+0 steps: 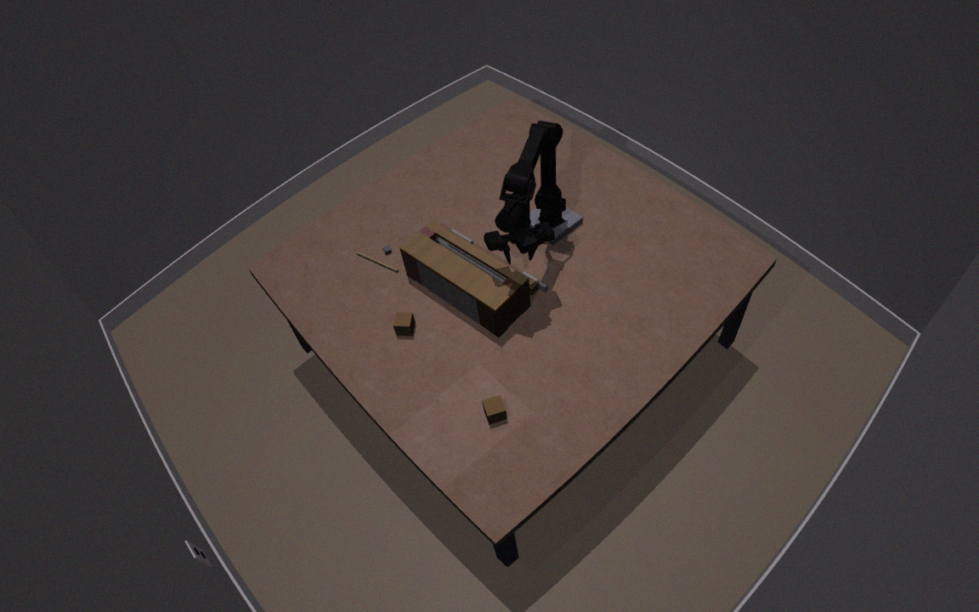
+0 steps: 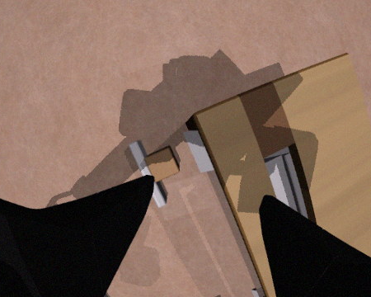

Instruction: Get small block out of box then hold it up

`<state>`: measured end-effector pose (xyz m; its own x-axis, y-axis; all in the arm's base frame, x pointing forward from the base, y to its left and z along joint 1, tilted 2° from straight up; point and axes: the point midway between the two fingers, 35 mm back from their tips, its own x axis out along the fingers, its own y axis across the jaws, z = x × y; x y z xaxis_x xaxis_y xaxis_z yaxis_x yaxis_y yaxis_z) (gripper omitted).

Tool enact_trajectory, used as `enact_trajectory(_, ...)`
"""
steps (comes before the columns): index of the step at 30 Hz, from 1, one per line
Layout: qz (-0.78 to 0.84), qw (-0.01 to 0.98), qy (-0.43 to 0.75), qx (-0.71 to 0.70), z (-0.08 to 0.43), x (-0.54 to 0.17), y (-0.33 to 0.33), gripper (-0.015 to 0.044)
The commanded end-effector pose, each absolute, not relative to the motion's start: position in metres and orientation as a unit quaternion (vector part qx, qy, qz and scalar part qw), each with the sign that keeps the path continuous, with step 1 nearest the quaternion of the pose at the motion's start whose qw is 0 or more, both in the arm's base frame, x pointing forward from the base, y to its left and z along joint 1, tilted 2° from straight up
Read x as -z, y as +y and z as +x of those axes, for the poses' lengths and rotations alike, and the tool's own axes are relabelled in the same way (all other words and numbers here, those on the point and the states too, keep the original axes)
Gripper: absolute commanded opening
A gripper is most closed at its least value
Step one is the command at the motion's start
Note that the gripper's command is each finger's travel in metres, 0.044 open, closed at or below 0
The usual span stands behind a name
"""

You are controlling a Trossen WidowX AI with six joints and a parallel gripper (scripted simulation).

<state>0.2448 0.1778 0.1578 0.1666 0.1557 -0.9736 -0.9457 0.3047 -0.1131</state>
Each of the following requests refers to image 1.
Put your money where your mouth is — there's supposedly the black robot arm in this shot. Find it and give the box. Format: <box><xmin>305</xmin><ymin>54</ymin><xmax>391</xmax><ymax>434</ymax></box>
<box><xmin>495</xmin><ymin>121</ymin><xmax>566</xmax><ymax>253</ymax></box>

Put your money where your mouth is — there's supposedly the long thin tan bar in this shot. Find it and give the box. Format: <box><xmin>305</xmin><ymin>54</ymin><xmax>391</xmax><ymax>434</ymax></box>
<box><xmin>357</xmin><ymin>252</ymin><xmax>399</xmax><ymax>273</ymax></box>

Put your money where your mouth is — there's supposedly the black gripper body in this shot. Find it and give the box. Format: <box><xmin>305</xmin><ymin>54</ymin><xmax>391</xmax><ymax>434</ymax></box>
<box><xmin>484</xmin><ymin>216</ymin><xmax>555</xmax><ymax>251</ymax></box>

